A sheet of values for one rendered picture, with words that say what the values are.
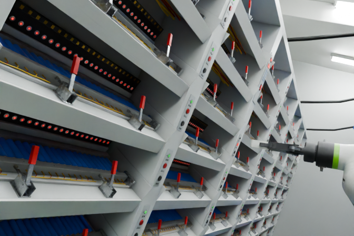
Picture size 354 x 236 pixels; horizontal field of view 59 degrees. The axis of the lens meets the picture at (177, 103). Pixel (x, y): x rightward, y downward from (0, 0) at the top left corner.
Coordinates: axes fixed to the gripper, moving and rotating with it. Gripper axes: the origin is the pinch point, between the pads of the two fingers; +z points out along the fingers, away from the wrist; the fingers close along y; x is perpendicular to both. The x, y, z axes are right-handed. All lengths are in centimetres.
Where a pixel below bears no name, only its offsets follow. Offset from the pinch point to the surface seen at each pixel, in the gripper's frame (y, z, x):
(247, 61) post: 31, 18, 47
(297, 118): 241, 5, 65
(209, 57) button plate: -35.5, 14.0, 21.7
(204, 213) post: 31, 27, -34
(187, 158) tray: -16.6, 22.3, -11.1
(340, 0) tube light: 190, -25, 180
